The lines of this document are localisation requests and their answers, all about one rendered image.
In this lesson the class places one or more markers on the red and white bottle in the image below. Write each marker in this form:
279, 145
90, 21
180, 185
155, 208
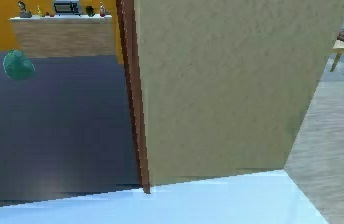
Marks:
102, 10

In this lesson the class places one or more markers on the dark green pot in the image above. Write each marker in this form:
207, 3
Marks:
89, 10

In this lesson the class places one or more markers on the wooden kitchen counter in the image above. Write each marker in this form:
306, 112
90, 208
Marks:
63, 36

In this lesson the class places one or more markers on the silver microwave oven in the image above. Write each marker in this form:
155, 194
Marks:
66, 7

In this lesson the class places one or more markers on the red tomato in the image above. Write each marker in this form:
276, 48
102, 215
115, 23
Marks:
51, 14

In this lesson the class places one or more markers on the green crumpled cloth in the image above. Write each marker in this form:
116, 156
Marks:
18, 65

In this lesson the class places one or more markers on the yellow bottle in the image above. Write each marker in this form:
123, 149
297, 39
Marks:
39, 11

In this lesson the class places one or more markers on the grey statuette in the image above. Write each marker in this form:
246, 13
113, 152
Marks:
23, 10

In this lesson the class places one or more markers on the brown door frame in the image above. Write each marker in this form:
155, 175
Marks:
134, 93

